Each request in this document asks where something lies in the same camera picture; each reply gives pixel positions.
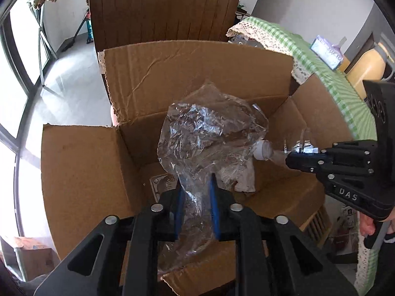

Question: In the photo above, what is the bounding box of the clear plastic bag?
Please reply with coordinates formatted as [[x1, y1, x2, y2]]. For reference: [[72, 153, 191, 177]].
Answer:
[[157, 82, 268, 273]]

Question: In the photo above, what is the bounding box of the person's right hand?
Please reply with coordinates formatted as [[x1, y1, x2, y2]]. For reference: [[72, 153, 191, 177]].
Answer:
[[359, 212, 375, 237]]

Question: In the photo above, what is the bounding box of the brown cardboard box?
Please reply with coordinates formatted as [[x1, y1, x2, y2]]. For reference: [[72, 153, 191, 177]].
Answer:
[[40, 39, 356, 296]]

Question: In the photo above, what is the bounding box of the yellow thermos jug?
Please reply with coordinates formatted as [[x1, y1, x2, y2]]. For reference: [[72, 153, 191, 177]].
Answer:
[[346, 40, 394, 100]]

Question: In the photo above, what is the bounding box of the purple tissue box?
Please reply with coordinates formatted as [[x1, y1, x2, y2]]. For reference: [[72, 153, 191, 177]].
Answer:
[[310, 35, 348, 70]]

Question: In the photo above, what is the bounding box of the green checkered tablecloth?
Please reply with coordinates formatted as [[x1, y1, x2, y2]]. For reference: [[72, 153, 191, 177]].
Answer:
[[225, 16, 384, 296]]

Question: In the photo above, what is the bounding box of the metal drying rack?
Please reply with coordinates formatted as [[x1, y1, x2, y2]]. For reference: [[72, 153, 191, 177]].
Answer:
[[27, 0, 89, 98]]

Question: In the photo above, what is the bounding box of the brown wooden chair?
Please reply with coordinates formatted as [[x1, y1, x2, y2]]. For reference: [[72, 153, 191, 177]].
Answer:
[[89, 0, 239, 52]]

